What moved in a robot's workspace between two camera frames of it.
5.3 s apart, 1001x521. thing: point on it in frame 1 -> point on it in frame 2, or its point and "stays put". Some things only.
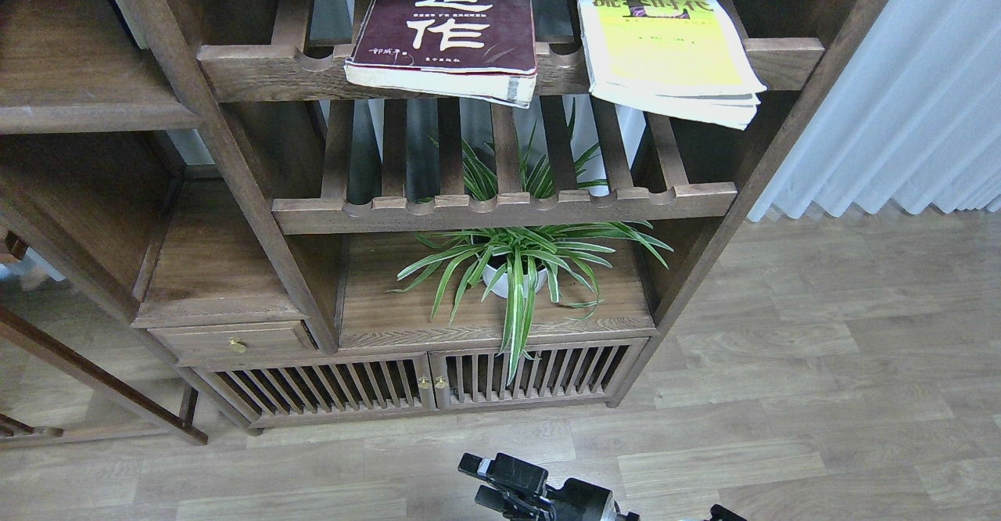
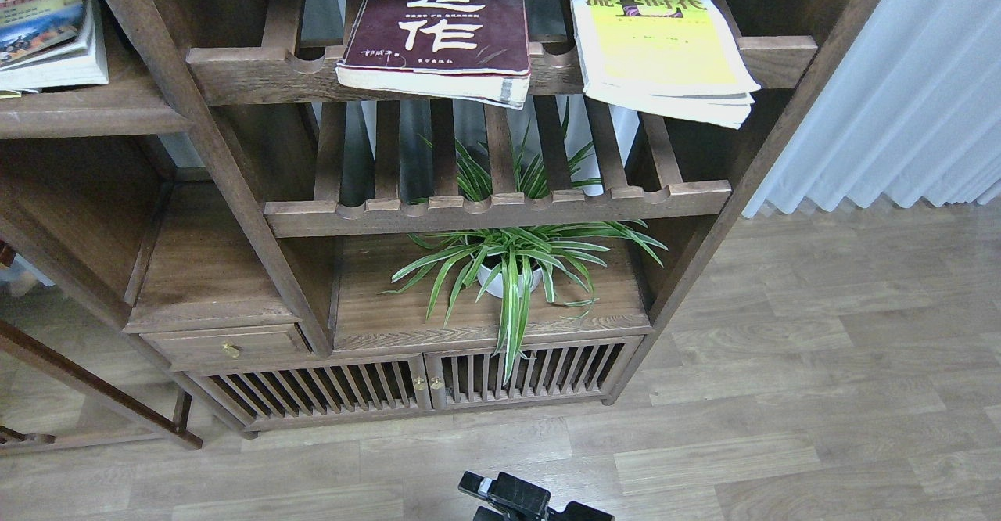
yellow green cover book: [662, 46] stays put
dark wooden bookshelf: [195, 199] stays put
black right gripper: [575, 500] -> [524, 496]
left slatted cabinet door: [267, 395] stays put
